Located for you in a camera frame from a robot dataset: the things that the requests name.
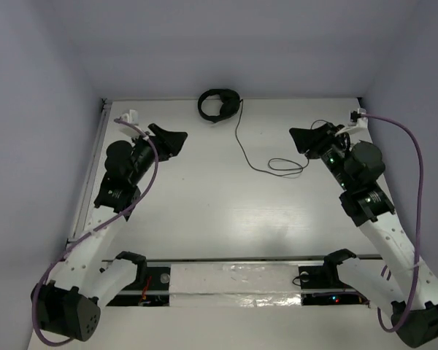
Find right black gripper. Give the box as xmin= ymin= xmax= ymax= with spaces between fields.
xmin=288 ymin=122 xmax=353 ymax=191

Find thin black headphone cable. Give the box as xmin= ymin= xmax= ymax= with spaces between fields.
xmin=234 ymin=98 xmax=310 ymax=179

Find black headphones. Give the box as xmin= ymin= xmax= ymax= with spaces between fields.
xmin=197 ymin=88 xmax=242 ymax=124

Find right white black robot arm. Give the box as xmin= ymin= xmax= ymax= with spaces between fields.
xmin=289 ymin=123 xmax=438 ymax=349

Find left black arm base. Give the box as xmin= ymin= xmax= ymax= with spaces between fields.
xmin=107 ymin=266 xmax=171 ymax=307

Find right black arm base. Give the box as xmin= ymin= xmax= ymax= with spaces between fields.
xmin=292 ymin=265 xmax=369 ymax=306

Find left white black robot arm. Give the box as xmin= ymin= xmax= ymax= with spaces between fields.
xmin=31 ymin=122 xmax=188 ymax=347

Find silver tape covered panel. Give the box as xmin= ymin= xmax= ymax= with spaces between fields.
xmin=169 ymin=262 xmax=301 ymax=308

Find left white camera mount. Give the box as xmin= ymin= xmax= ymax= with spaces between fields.
xmin=114 ymin=109 xmax=147 ymax=139

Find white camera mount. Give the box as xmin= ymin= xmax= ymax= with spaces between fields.
xmin=335 ymin=108 xmax=368 ymax=136
xmin=114 ymin=109 xmax=147 ymax=139

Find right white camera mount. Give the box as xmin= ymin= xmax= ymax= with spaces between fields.
xmin=335 ymin=108 xmax=368 ymax=136

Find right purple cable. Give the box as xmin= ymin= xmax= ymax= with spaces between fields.
xmin=361 ymin=113 xmax=424 ymax=333

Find purple cable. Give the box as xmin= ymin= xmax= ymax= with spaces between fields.
xmin=31 ymin=117 xmax=160 ymax=346
xmin=361 ymin=113 xmax=424 ymax=333

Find metal rail at left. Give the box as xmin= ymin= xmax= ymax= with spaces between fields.
xmin=66 ymin=98 xmax=112 ymax=243

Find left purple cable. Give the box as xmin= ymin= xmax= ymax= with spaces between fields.
xmin=31 ymin=117 xmax=160 ymax=346

